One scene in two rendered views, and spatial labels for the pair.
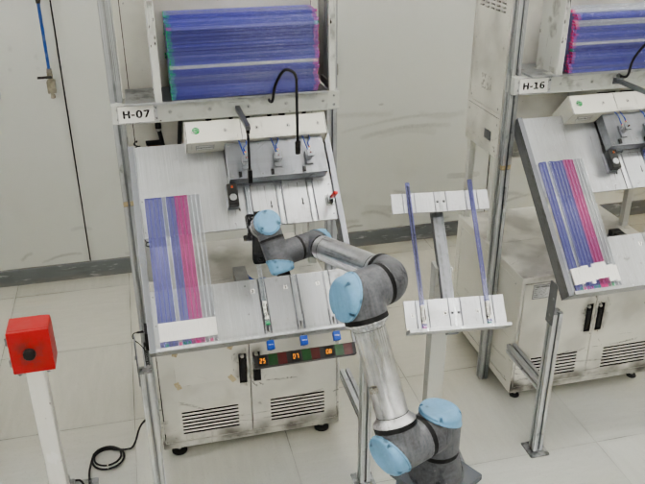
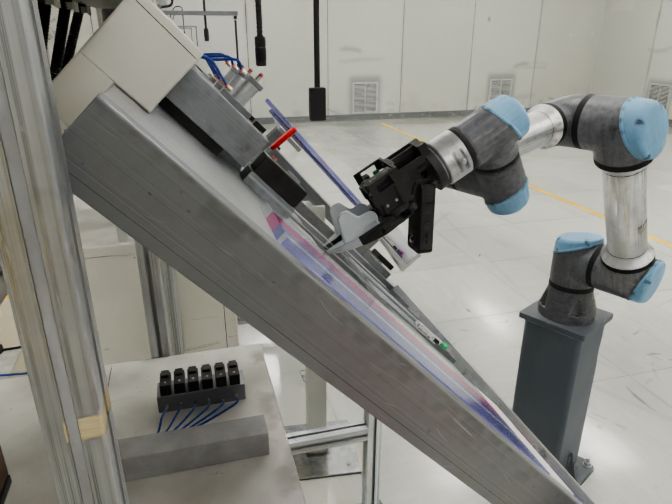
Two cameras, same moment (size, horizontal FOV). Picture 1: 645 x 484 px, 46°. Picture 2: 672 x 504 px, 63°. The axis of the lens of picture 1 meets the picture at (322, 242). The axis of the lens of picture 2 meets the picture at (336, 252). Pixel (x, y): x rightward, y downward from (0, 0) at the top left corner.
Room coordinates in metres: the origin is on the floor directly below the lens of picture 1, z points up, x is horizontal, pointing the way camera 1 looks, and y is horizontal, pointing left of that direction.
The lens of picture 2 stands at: (2.32, 1.02, 1.27)
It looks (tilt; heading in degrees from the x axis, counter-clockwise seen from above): 22 degrees down; 268
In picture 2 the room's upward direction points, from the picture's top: straight up
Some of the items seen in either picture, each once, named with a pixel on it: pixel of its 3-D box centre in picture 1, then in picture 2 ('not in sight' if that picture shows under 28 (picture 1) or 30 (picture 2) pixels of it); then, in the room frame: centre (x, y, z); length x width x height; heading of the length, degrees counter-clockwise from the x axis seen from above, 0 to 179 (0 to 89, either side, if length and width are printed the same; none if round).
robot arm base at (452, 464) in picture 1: (437, 459); (569, 296); (1.63, -0.31, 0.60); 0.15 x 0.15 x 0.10
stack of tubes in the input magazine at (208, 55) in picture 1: (242, 51); not in sight; (2.58, 0.27, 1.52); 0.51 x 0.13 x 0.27; 104
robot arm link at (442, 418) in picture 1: (437, 426); (578, 258); (1.63, -0.31, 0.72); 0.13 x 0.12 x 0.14; 127
